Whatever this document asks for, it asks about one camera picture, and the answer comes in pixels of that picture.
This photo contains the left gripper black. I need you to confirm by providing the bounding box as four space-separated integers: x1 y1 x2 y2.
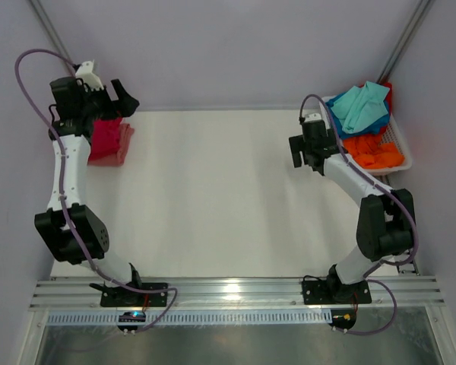
79 79 140 122

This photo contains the magenta t shirt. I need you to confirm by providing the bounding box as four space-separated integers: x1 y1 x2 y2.
89 118 122 162

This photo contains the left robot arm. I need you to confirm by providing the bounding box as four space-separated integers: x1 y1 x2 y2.
34 77 144 306

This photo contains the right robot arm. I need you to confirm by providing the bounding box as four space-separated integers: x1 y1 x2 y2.
289 120 418 304

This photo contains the folded salmon pink t shirt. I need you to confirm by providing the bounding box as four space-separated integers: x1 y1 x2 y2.
88 119 135 167

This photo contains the orange t shirt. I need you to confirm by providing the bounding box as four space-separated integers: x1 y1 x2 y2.
343 135 404 170

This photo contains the turquoise t shirt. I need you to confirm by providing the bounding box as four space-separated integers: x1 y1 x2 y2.
329 81 388 134

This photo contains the blue t shirt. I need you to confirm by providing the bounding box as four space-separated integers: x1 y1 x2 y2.
323 94 391 140

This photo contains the white plastic basket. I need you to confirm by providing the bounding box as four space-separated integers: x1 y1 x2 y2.
319 93 412 176

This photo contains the red t shirt in basket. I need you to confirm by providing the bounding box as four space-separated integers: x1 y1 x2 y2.
381 82 393 115

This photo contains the right black connector board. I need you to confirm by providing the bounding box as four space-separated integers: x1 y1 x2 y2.
329 310 357 333

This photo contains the black connector board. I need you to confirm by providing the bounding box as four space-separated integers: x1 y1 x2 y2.
329 310 357 333
117 310 146 335

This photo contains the left black connector board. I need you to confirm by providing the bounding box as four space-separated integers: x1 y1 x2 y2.
117 310 146 335

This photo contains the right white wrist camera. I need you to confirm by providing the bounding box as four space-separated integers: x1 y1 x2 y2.
299 113 322 124

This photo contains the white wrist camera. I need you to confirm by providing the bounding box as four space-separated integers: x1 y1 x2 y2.
299 113 322 124
75 60 104 91

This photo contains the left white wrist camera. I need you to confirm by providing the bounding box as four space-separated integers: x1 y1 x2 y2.
75 60 104 91

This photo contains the right aluminium corner post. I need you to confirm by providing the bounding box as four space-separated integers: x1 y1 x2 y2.
377 0 435 84

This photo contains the aluminium corner post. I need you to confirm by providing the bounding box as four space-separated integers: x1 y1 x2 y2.
26 0 74 76
377 0 435 84

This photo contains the left aluminium corner post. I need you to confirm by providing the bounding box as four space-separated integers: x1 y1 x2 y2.
26 0 74 76

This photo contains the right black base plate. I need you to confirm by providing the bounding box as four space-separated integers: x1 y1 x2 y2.
301 275 372 305

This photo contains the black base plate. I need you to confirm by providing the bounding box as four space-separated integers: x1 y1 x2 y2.
90 282 168 308
301 275 372 305

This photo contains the aluminium front rail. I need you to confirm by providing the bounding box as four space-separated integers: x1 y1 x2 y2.
29 276 445 310

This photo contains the slotted white cable duct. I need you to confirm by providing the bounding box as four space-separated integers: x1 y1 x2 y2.
46 307 331 326

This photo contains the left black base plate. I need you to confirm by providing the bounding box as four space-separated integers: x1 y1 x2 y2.
90 282 168 308

